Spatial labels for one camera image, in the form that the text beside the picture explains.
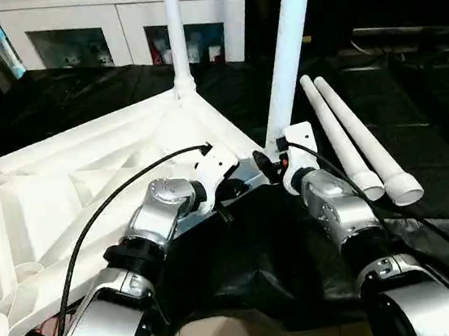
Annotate white plastic table leg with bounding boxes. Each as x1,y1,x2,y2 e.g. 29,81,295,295
312,66,427,216
299,68,387,209
246,0,336,153
160,0,199,102

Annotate white plastic table top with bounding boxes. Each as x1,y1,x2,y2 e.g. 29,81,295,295
0,79,283,336

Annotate black plastic mat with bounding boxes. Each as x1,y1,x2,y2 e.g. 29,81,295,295
0,18,449,336

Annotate silver metal bar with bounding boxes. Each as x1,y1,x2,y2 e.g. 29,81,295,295
350,17,449,48

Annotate white glass-door cabinet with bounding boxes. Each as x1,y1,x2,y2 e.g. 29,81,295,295
0,0,255,92

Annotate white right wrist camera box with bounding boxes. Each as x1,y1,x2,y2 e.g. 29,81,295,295
272,120,325,199

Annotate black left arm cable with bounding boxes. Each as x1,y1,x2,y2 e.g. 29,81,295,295
31,143,234,336

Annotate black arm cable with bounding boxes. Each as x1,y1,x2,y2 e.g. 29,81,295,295
286,121,449,336
31,143,234,336

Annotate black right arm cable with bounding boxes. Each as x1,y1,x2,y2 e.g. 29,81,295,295
286,121,449,336

